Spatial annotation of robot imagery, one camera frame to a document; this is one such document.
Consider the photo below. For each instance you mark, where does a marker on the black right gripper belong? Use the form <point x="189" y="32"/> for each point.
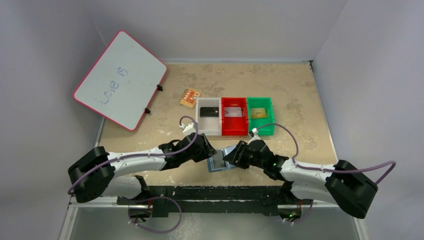
<point x="239" y="154"/>

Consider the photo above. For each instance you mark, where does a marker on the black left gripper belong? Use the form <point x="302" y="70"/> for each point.
<point x="207" y="151"/>

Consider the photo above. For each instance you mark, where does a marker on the blue card holder wallet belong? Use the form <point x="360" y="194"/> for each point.
<point x="225" y="152"/>

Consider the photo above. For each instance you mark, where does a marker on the white plastic bin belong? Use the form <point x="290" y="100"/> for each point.
<point x="210" y="126"/>

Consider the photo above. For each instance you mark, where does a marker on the red plastic bin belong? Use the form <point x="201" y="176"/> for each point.
<point x="234" y="126"/>

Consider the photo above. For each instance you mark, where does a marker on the green plastic bin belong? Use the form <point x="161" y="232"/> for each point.
<point x="261" y="102"/>

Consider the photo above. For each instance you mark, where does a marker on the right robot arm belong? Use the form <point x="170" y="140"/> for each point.
<point x="339" y="183"/>

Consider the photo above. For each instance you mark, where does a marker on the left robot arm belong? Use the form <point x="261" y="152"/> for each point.
<point x="93" y="174"/>

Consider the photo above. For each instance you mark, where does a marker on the black card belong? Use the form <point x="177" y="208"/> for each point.
<point x="209" y="112"/>

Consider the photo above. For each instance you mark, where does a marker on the white patterned card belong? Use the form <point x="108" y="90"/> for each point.
<point x="233" y="112"/>

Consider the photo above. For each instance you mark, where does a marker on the gold card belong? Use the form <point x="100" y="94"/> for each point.
<point x="258" y="113"/>

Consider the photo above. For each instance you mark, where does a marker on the orange spiral notebook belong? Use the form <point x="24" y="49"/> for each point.
<point x="189" y="97"/>

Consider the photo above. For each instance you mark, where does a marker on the pink-framed whiteboard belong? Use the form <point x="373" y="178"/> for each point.
<point x="122" y="82"/>

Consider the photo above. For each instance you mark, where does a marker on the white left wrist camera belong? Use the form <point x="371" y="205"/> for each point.
<point x="188" y="129"/>

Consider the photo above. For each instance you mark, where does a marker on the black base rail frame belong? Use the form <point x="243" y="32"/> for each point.
<point x="210" y="199"/>

